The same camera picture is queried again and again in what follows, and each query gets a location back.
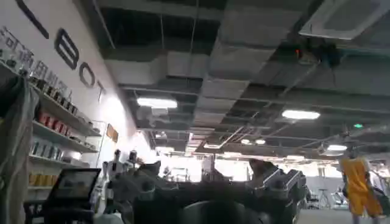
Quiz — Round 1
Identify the wall shelf with goods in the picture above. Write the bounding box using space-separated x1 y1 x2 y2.
0 50 103 201

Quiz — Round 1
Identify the white ceiling air conditioner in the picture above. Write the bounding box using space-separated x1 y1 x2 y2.
298 0 390 41

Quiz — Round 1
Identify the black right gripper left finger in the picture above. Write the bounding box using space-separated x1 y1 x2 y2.
110 161 162 202

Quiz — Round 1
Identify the grey hanging cloth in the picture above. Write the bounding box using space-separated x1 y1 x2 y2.
0 75 41 224

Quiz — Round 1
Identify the orange wall sign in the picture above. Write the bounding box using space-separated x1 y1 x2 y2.
105 123 119 144

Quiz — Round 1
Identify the white stand with black knobs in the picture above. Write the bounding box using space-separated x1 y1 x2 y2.
102 149 138 195

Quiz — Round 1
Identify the rectangular ceiling light panel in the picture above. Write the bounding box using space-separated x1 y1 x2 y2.
281 109 321 121
136 97 179 110
326 144 348 152

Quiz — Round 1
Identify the person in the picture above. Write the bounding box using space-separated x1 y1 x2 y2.
338 154 386 224

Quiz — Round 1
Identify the black framed monitor screen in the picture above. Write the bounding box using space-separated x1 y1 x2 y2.
44 168 102 211

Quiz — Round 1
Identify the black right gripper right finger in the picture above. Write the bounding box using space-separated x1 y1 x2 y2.
249 158 308 209

